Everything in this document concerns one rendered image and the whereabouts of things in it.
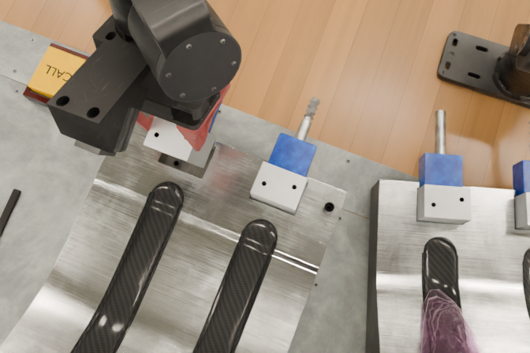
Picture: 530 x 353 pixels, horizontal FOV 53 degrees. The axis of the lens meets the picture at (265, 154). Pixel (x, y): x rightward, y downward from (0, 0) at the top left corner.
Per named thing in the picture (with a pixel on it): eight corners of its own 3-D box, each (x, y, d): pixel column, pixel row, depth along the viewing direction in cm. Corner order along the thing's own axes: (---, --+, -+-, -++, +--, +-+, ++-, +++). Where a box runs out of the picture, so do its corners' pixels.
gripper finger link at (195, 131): (203, 180, 51) (194, 117, 43) (139, 154, 52) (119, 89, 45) (235, 129, 54) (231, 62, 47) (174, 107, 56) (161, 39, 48)
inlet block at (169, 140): (207, 42, 59) (192, 24, 53) (248, 56, 58) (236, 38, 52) (163, 153, 58) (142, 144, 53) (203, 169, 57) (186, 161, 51)
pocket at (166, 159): (181, 134, 63) (174, 124, 59) (222, 150, 62) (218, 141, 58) (164, 169, 62) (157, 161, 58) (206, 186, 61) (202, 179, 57)
